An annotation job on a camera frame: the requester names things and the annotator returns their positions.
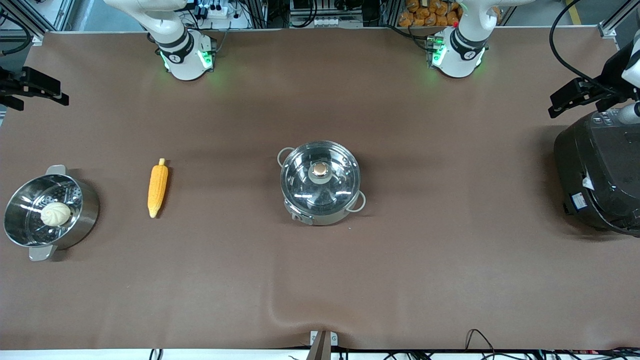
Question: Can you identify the black looped cable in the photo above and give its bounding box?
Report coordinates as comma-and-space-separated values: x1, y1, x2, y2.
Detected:
464, 328, 497, 357

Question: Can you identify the yellow corn cob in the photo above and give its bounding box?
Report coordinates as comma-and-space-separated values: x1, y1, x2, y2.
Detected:
147, 158, 169, 219

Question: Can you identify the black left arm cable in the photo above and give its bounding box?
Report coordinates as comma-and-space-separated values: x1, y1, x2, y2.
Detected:
549, 0, 618, 97

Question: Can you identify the white power strip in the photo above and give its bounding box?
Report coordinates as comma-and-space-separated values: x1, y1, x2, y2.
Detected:
312, 17, 364, 28
199, 2, 237, 19

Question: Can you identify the glass pot lid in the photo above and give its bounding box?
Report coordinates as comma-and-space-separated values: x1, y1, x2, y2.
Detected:
280, 141, 361, 210

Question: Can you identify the black rice cooker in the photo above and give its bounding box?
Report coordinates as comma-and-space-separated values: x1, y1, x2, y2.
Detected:
553, 109, 640, 237

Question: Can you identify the brown table mat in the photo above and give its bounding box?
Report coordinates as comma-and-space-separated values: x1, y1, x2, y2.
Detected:
0, 27, 640, 351

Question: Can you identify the white steamed bun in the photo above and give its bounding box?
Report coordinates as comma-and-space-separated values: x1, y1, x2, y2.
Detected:
40, 202, 72, 228

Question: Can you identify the stainless steel steamer pot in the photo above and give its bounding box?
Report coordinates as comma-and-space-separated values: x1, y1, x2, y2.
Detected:
3, 165, 101, 262

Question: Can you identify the pile of bread rolls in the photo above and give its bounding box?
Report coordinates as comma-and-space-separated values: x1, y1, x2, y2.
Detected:
397, 0, 462, 28

